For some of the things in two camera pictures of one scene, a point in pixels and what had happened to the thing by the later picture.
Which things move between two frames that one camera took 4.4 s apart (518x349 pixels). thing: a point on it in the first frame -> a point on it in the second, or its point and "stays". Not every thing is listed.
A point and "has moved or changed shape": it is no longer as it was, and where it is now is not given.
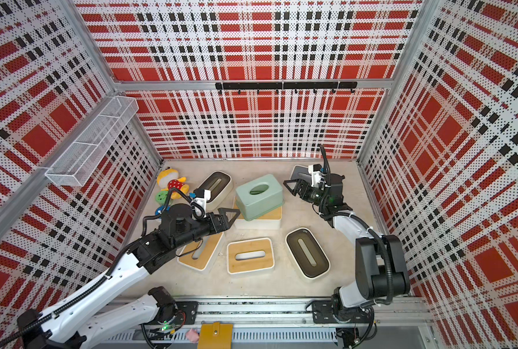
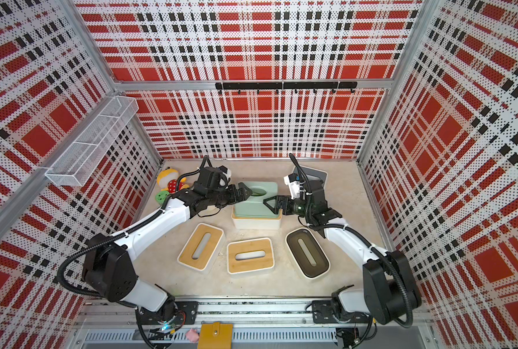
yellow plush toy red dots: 169,179 stays
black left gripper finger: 222,211 -> 243,192
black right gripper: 295,190 -> 284,200
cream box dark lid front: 309,257 stays
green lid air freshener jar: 161,196 stays
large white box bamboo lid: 270,220 stays
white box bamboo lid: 201,254 stays
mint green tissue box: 259,196 has moved or changed shape
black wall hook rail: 287,85 stays
